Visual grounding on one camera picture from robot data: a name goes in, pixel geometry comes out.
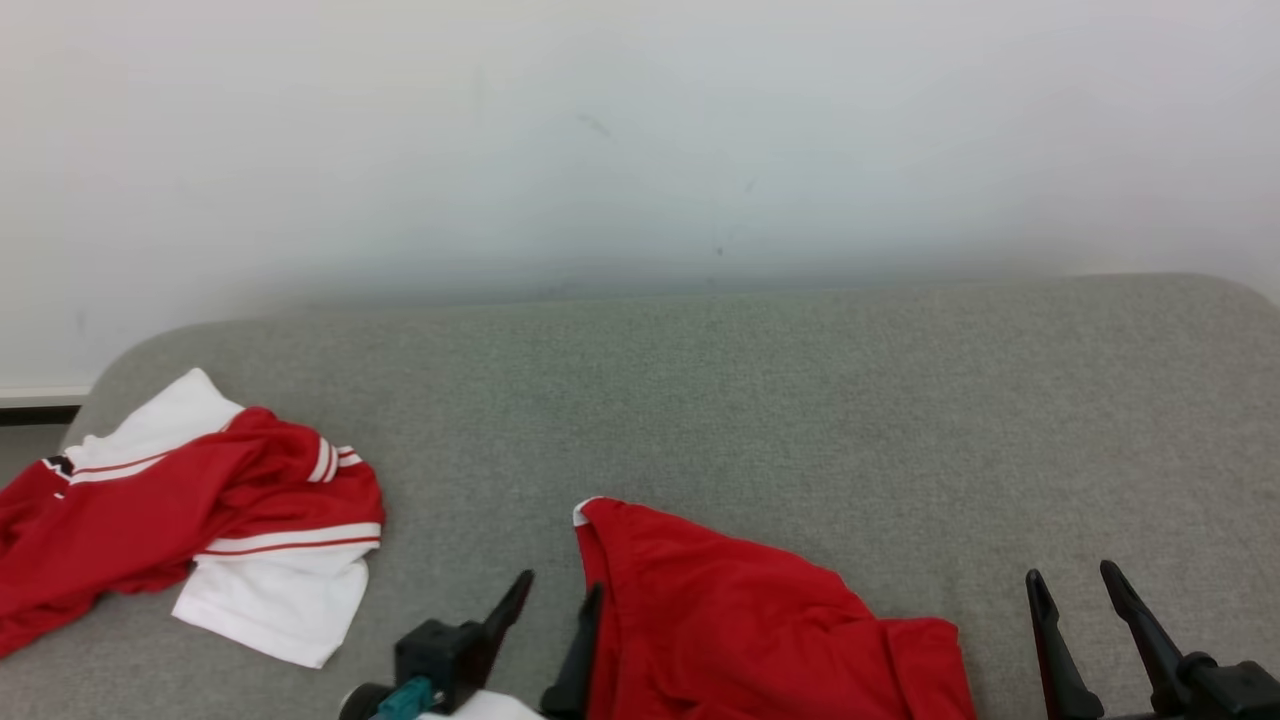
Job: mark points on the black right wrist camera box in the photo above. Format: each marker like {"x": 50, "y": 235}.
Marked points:
{"x": 1235, "y": 690}

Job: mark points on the grey fabric sofa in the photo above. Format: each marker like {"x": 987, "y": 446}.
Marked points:
{"x": 750, "y": 400}

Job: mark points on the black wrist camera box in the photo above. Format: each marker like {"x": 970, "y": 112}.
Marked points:
{"x": 1235, "y": 690}
{"x": 435, "y": 655}

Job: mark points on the teal left camera connector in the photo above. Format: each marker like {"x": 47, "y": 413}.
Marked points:
{"x": 405, "y": 700}

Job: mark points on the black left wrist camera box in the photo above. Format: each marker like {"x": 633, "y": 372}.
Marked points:
{"x": 435, "y": 655}

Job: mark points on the red and white basketball jersey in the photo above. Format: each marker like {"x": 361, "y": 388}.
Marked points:
{"x": 150, "y": 500}

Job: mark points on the plain red garment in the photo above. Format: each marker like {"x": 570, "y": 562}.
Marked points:
{"x": 720, "y": 620}

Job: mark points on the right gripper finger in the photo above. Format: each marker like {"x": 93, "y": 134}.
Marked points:
{"x": 1062, "y": 670}
{"x": 1145, "y": 630}

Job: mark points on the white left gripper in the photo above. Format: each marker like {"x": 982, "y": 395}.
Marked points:
{"x": 490, "y": 708}

